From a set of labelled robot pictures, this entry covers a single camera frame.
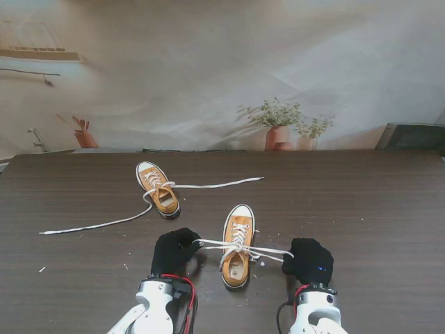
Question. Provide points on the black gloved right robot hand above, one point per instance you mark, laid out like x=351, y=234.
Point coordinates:
x=309, y=261

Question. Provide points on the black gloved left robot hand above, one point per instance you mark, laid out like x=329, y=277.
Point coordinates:
x=170, y=252

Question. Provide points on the white shoelace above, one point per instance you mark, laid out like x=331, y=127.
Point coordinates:
x=239, y=247
x=104, y=225

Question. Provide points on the yellow canvas sneaker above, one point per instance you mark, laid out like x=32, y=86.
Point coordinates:
x=241, y=210
x=163, y=206

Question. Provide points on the printed kitchen backdrop cloth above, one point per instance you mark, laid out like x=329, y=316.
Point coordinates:
x=208, y=69

